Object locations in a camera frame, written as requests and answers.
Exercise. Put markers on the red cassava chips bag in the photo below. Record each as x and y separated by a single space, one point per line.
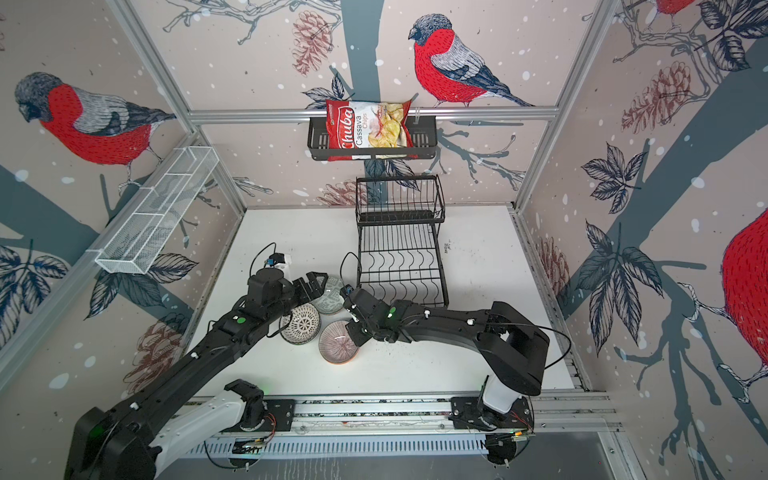
367 125

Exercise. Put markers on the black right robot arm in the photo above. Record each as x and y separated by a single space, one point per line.
514 348

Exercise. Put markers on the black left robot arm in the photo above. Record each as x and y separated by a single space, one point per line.
130 440

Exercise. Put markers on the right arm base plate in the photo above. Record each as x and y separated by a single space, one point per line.
470 413

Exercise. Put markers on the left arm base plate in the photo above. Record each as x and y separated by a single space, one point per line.
276 415

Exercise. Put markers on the black wall basket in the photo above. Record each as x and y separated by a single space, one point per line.
415 139

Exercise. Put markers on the aluminium mounting rail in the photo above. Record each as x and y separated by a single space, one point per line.
555 411

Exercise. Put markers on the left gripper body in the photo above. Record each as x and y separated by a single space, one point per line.
296 294

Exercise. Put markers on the pink striped bowl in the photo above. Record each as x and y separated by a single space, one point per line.
335 345

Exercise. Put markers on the black white lattice bowl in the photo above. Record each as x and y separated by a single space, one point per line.
301 325

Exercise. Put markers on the green patterned bowl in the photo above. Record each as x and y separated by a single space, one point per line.
331 301

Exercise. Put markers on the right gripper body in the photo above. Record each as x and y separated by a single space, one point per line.
362 334

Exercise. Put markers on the white mesh wall shelf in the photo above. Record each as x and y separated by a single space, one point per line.
139 240

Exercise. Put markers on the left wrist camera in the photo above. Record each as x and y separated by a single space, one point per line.
278 260

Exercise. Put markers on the black wire dish rack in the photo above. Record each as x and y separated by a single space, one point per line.
398 221

